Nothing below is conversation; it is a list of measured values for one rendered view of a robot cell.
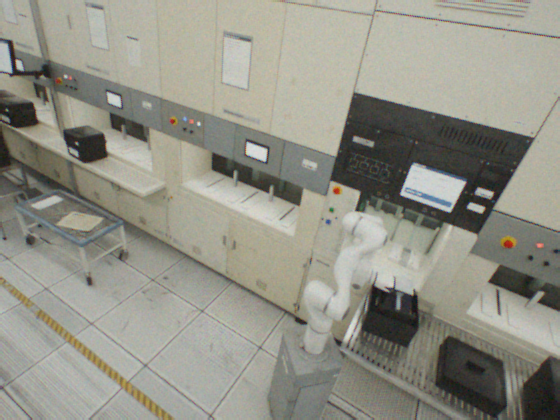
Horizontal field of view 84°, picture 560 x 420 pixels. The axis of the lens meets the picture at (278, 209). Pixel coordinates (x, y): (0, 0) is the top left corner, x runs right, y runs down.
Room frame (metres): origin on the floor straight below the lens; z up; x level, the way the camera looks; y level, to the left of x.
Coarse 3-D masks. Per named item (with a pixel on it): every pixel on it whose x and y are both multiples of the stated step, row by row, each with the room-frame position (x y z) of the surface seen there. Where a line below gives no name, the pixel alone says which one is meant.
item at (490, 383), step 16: (448, 336) 1.22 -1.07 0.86; (448, 352) 1.11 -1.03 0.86; (464, 352) 1.13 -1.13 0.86; (480, 352) 1.15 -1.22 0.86; (448, 368) 1.02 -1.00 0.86; (464, 368) 1.03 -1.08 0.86; (480, 368) 1.03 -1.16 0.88; (496, 368) 1.06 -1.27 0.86; (448, 384) 0.96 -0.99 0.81; (464, 384) 0.94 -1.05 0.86; (480, 384) 0.96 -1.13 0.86; (496, 384) 0.97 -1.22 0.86; (464, 400) 0.92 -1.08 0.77; (480, 400) 0.90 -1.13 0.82; (496, 400) 0.89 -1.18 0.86; (496, 416) 0.86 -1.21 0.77
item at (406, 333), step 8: (376, 288) 1.49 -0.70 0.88; (368, 296) 1.43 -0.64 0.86; (416, 296) 1.43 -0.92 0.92; (368, 304) 1.33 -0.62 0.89; (416, 304) 1.37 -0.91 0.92; (368, 312) 1.25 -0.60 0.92; (416, 312) 1.31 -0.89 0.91; (368, 320) 1.24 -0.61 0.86; (376, 320) 1.23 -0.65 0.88; (384, 320) 1.22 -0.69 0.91; (392, 320) 1.21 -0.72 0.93; (416, 320) 1.25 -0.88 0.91; (360, 328) 1.25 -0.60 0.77; (368, 328) 1.23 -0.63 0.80; (376, 328) 1.22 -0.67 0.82; (384, 328) 1.21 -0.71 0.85; (392, 328) 1.20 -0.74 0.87; (400, 328) 1.19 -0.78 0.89; (408, 328) 1.18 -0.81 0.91; (416, 328) 1.18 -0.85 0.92; (384, 336) 1.21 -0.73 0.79; (392, 336) 1.20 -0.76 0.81; (400, 336) 1.19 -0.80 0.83; (408, 336) 1.18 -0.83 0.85; (400, 344) 1.18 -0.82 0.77; (408, 344) 1.18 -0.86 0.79
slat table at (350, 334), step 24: (360, 312) 1.38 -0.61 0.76; (360, 336) 1.20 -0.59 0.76; (432, 336) 1.30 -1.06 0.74; (456, 336) 1.32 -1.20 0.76; (360, 360) 1.05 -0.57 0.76; (384, 360) 1.07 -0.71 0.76; (408, 360) 1.10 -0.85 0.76; (432, 360) 1.12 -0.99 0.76; (504, 360) 1.20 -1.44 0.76; (408, 384) 0.96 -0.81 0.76; (432, 384) 0.98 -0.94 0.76; (336, 408) 1.05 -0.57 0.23
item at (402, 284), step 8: (400, 280) 1.37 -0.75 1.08; (408, 280) 1.38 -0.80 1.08; (400, 288) 1.30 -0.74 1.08; (408, 288) 1.31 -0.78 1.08; (376, 296) 1.39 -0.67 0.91; (376, 304) 1.30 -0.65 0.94; (384, 304) 1.26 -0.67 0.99; (376, 312) 1.26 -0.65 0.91; (384, 312) 1.25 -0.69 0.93; (392, 312) 1.24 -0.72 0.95; (400, 312) 1.22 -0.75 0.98; (400, 320) 1.23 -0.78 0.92; (408, 320) 1.22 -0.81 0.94
